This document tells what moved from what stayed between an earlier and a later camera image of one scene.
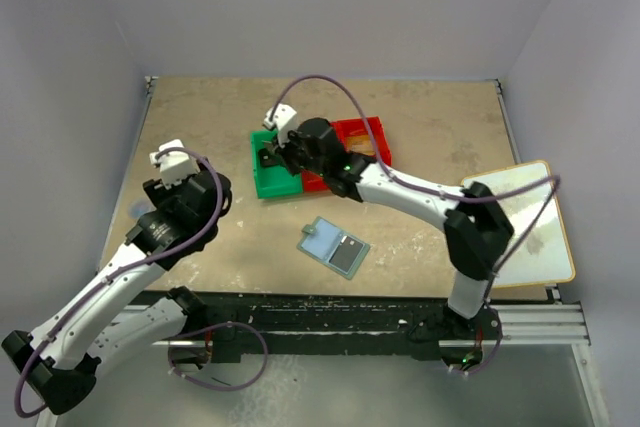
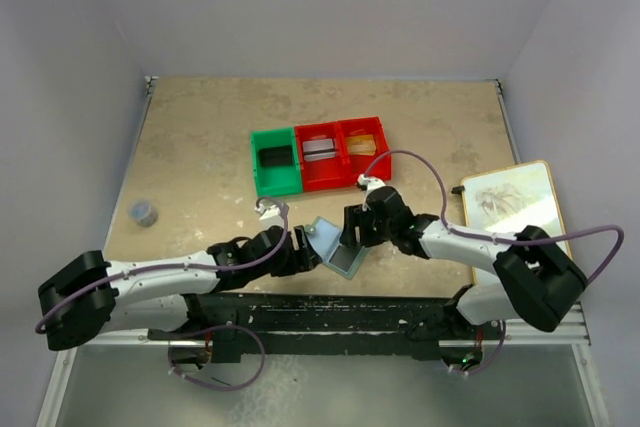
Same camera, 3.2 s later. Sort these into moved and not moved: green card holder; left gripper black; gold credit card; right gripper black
Moved: right gripper black; left gripper black
Not moved: gold credit card; green card holder
